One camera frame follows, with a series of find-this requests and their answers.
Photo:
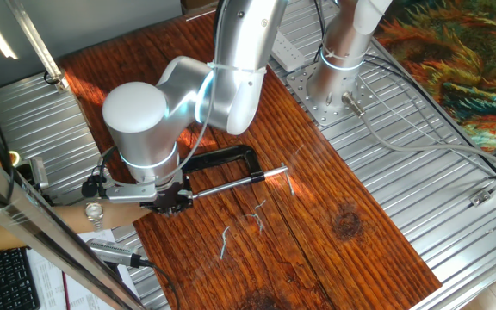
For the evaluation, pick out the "wide aluminium frame beam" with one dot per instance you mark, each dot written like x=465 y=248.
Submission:
x=37 y=224

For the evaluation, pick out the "printed white paper sheets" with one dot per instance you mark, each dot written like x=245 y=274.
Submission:
x=50 y=280

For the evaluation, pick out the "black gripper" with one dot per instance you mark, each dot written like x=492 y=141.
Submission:
x=168 y=200

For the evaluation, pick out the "red pen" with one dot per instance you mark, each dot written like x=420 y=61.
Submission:
x=66 y=293

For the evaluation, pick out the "thin slanted metal bar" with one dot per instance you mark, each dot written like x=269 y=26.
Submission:
x=39 y=43

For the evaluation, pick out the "silver camera on mount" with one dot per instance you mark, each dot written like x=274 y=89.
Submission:
x=38 y=172

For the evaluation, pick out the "brown wooden board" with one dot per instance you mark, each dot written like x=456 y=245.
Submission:
x=317 y=215

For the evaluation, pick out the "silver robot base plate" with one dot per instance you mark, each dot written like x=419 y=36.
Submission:
x=317 y=109

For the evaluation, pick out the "colourful painted rug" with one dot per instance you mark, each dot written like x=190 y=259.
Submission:
x=459 y=64

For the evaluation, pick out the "black C-clamp with steel screw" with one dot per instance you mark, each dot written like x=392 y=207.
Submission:
x=222 y=156

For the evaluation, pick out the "silver camera lying flat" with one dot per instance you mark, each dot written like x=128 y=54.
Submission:
x=110 y=252

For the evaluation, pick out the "black keyboard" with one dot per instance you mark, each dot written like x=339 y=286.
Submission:
x=7 y=280

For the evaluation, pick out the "silver wristwatch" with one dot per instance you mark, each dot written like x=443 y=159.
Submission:
x=94 y=210

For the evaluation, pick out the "white power strip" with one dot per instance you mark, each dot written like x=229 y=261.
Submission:
x=291 y=56

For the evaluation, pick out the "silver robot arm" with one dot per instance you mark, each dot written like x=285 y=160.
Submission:
x=140 y=120

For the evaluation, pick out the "bare person hand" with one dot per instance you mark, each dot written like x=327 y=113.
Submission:
x=121 y=213

